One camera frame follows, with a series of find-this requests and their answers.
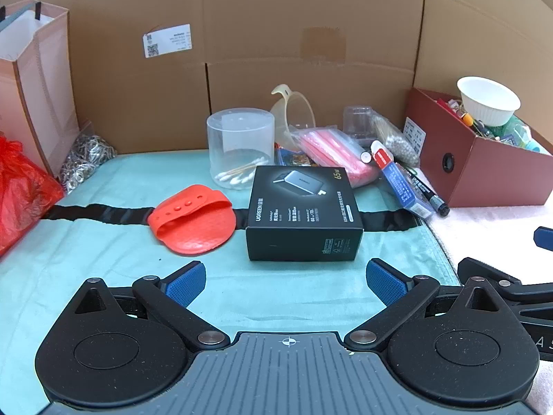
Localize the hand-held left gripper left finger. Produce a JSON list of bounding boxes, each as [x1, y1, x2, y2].
[[65, 260, 229, 353]]

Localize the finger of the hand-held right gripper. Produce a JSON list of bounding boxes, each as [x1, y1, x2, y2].
[[533, 226, 553, 251], [457, 257, 525, 299]]

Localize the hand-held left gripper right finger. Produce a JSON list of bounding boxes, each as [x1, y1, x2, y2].
[[343, 258, 510, 352]]

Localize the orange silicone scrubber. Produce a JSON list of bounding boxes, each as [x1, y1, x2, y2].
[[148, 184, 236, 255]]

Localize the brown cardboard box container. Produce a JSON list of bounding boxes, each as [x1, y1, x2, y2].
[[404, 87, 553, 208]]

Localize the black marker pen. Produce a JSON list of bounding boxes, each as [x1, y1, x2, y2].
[[400, 162, 451, 218]]

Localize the blue card box white flap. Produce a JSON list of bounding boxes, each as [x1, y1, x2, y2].
[[371, 140, 435, 219]]

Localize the black charger box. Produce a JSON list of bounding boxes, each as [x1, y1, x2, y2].
[[245, 165, 364, 262]]

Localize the zip bag of pink straws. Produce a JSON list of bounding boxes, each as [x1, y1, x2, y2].
[[289, 125, 381, 188]]

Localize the clear plastic cylinder container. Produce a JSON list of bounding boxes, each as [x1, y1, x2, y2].
[[206, 108, 276, 191]]

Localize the teal cloth with black stripe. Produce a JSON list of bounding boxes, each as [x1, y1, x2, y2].
[[0, 149, 461, 415]]

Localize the pile of assorted small trinkets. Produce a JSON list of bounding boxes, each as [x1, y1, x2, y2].
[[436, 97, 553, 154]]

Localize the bunch of loose cotton swabs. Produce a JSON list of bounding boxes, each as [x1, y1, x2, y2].
[[216, 164, 259, 189]]

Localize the bag of wooden cotton swabs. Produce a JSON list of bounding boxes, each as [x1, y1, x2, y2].
[[371, 112, 422, 167]]

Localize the white paper bowl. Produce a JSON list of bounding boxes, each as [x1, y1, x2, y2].
[[457, 76, 521, 125]]

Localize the bag of metal rings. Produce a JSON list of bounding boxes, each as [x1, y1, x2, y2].
[[58, 121, 118, 193]]

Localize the clear plastic blister box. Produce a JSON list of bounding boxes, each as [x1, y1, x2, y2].
[[343, 105, 376, 141]]

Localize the red plastic bag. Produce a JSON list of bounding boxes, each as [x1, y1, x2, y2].
[[0, 132, 65, 258]]

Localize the beige plastic funnel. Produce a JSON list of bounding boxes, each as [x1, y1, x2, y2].
[[271, 83, 317, 148]]

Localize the pink paper bag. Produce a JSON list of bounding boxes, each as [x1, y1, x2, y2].
[[0, 0, 81, 178]]

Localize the white shipping label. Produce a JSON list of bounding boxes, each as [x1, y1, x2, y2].
[[143, 24, 192, 58]]

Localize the brown cardboard backdrop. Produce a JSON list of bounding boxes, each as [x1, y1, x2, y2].
[[0, 0, 553, 156]]

